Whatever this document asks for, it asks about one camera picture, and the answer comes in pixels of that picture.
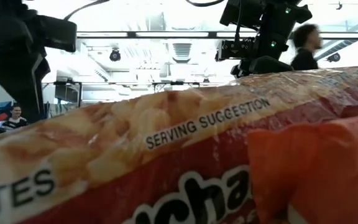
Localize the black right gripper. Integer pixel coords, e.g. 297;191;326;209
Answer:
230;21;294;78

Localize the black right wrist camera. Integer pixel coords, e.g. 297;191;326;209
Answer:
214;39;257;62

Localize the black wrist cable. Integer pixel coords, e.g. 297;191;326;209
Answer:
185;0;242;41
63;0;111;21

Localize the black rack frame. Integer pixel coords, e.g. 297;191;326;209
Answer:
42;81;83;106

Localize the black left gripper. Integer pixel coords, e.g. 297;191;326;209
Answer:
0;34;52;124

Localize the blue monitor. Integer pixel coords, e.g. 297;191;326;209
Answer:
0;101;14;115

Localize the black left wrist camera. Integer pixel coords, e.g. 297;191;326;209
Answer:
31;14;78;53

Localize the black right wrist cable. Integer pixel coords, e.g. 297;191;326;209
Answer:
185;0;242;41

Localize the black box under rack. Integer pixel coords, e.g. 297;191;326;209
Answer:
54;84;80;103

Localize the orange Maruchan noodle pack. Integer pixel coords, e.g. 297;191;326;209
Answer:
247;116;358;224

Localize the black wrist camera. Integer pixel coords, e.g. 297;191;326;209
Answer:
214;39;257;62
31;14;78;53

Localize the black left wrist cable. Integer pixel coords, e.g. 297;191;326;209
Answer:
63;0;111;21

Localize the black overhead frame bar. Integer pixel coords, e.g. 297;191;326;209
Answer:
76;30;358;40

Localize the red Maruchan noodle pack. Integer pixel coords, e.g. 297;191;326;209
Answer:
0;65;358;224

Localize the person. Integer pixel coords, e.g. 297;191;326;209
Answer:
290;23;323;71
0;105;29;131

